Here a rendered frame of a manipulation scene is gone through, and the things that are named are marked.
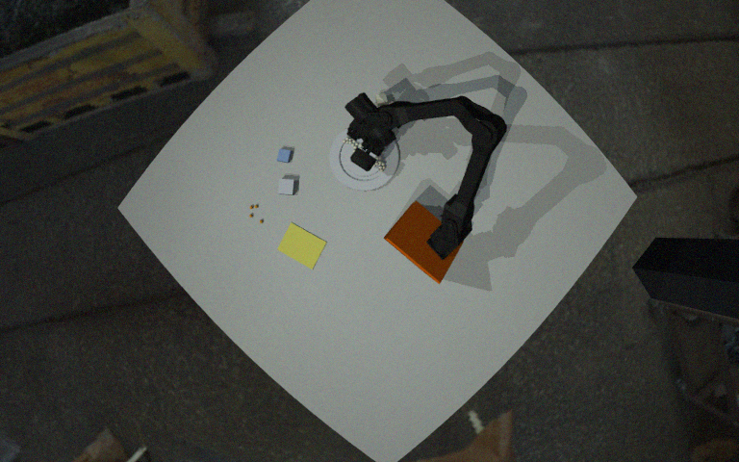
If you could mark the small blue block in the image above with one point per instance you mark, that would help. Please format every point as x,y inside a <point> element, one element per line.
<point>284,155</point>

